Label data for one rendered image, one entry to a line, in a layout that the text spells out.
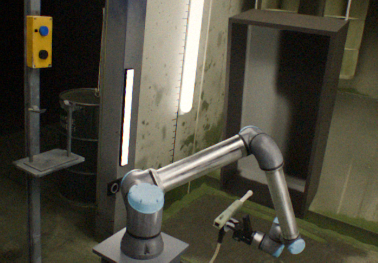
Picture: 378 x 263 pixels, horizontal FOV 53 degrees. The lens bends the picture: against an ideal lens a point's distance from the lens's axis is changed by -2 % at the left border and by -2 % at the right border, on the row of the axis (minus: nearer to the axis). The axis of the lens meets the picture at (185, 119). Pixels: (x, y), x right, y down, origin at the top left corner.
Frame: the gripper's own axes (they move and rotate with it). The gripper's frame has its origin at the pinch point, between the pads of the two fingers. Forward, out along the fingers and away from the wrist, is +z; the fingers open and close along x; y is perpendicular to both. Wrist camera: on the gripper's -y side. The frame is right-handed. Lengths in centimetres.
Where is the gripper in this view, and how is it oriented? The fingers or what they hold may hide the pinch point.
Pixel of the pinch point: (224, 218)
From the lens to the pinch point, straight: 232.1
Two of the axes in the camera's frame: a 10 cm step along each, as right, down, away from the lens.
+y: -1.8, 9.1, 3.8
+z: -8.4, -3.5, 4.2
